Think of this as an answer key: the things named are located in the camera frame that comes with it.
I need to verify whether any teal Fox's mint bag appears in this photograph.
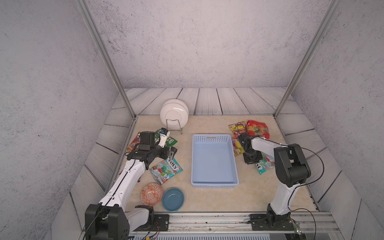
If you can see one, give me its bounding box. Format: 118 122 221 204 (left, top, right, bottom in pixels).
150 158 183 185
255 153 275 175

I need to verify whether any aluminium corner post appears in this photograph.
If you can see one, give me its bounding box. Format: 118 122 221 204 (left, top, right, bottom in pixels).
75 0 136 118
273 0 341 120

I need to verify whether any orange fox's fruits bag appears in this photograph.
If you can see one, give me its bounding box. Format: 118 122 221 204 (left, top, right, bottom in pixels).
229 121 247 136
232 137 245 157

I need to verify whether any orange patterned bowl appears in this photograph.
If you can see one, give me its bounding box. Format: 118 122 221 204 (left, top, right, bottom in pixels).
140 183 164 207

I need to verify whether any blue ceramic bowl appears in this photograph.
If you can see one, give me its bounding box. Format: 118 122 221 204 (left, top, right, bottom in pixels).
162 188 185 212

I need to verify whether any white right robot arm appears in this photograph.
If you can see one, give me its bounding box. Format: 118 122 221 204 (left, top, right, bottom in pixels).
238 133 311 227

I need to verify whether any green Fox's spring tea bag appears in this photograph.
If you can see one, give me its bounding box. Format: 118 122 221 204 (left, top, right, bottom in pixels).
155 128 178 147

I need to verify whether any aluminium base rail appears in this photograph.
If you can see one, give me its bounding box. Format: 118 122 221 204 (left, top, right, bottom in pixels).
120 211 344 240

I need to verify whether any left aluminium corner post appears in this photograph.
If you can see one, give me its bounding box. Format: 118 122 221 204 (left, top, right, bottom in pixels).
75 0 136 118

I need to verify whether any wire plate stand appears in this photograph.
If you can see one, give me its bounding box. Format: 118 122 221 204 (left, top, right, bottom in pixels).
166 119 183 134

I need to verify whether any light blue plastic basket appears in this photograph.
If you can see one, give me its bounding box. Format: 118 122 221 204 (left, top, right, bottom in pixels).
191 134 239 188

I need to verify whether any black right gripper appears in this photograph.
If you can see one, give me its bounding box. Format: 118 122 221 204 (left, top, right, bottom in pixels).
242 150 262 164

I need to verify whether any orange Fox's bag left wall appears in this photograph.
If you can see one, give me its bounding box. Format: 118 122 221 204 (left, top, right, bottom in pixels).
126 132 141 152

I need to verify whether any white plate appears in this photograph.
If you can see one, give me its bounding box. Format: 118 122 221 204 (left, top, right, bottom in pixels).
160 99 189 128

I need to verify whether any right aluminium corner post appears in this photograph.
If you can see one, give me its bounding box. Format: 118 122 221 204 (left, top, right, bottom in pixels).
273 0 341 120

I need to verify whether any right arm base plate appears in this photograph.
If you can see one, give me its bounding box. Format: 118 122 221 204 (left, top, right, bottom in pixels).
246 213 295 231

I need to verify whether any red Lot 100 candy bag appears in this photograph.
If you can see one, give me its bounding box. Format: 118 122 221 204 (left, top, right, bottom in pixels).
246 120 270 139

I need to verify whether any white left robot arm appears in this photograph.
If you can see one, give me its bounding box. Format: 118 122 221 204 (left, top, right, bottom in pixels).
83 145 178 240

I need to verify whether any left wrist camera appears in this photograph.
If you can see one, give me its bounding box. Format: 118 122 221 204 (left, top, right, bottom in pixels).
140 128 171 148

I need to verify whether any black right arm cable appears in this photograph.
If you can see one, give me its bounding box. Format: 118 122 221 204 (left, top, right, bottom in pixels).
260 137 325 240

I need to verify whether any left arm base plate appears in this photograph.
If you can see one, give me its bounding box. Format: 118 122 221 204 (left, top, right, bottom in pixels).
134 214 170 232

